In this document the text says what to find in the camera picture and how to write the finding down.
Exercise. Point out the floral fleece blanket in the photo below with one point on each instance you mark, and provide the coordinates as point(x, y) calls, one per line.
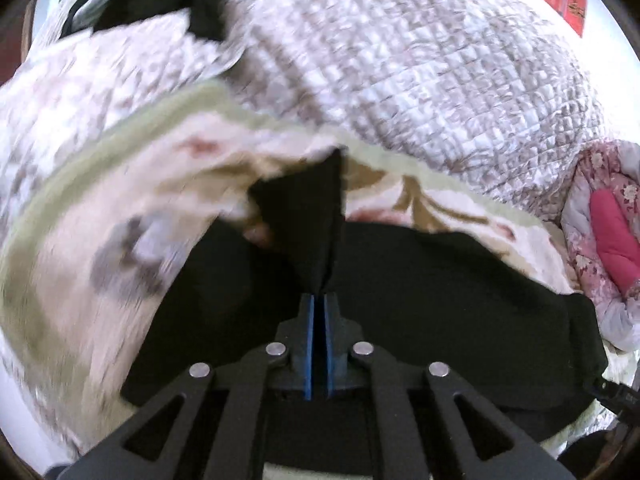
point(150, 185)

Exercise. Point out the brown wooden furniture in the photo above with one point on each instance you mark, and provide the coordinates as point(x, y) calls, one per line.
point(15, 45)

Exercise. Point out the black garment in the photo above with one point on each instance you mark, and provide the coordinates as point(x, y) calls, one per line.
point(205, 5)

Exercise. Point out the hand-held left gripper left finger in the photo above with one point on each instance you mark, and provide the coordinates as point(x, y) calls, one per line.
point(308, 345)

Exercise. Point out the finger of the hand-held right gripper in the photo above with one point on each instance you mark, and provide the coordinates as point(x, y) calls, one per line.
point(620, 397)

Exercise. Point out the pink floral quilt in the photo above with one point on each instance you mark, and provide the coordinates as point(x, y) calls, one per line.
point(582, 260)

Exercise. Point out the quilted beige floral bedspread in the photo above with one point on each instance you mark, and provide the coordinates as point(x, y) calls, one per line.
point(400, 60)

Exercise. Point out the magenta cloth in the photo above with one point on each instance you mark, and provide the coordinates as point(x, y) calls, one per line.
point(615, 240)

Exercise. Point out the black pants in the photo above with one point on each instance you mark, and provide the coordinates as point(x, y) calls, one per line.
point(450, 310)

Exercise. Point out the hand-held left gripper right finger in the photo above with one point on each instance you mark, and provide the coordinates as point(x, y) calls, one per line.
point(330, 345)

